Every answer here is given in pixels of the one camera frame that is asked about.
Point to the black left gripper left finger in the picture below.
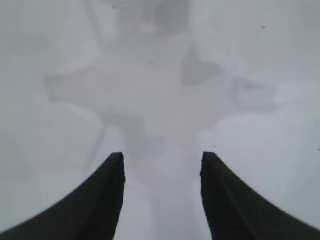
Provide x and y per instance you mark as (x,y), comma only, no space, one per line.
(82,207)

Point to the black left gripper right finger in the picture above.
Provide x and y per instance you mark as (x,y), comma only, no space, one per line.
(240,207)

